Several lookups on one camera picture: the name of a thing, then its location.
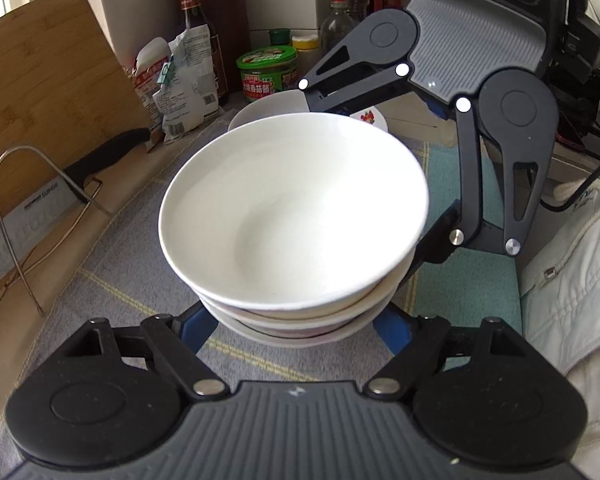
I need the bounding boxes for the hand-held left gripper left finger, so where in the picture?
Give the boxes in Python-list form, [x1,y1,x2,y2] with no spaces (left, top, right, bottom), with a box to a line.
[69,301,229,401]

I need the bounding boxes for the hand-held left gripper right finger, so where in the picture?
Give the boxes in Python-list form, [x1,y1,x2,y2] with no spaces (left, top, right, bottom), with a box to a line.
[364,306,526,401]

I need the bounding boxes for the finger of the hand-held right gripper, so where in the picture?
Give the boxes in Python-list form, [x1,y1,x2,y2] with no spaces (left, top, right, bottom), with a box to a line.
[299,40,412,116]
[392,97,546,288]

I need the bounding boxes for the white fruit-print plate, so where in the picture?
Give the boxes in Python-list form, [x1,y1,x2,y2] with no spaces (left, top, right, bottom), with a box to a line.
[227,91,391,135]

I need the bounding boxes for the white pink-flower bowl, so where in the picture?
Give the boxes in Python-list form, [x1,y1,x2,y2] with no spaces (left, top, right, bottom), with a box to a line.
[158,112,429,313]
[195,255,416,333]
[220,280,401,348]

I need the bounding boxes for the yellow jar with white lid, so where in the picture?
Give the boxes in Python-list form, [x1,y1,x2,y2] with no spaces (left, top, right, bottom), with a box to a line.
[291,32,322,68]

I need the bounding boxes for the green-lidded sauce jar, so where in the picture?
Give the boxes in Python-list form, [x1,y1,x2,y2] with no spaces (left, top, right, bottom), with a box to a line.
[236,45,300,107]

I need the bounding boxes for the grey checked table mat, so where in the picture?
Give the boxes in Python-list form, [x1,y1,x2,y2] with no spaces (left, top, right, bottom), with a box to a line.
[0,125,523,480]

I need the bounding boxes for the dark brown knife block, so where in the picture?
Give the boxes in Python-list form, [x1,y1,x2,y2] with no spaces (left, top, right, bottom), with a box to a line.
[195,0,251,106]

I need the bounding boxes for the person's white jacket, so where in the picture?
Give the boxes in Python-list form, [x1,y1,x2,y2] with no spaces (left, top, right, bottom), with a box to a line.
[517,155,600,466]

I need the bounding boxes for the white green-print food bag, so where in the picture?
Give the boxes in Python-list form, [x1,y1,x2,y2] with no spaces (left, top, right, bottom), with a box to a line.
[152,27,220,145]

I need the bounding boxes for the dark soy sauce bottle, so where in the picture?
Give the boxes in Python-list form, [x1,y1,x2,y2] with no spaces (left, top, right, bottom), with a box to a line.
[175,0,231,106]

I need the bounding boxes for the white red-print food bag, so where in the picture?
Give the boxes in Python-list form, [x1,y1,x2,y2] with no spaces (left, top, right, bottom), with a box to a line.
[130,37,173,153]

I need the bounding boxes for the wooden cutting board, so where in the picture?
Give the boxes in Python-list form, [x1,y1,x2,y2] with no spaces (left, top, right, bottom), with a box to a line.
[0,0,153,321]

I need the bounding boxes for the black cable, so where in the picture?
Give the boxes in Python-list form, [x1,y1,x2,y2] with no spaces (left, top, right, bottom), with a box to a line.
[540,140,600,211]

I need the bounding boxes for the black-handled kitchen knife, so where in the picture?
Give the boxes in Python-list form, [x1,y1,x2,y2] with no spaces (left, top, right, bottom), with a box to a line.
[0,127,152,301]

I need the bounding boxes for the metal wire rack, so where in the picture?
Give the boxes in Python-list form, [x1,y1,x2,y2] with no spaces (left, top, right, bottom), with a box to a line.
[0,145,115,317]

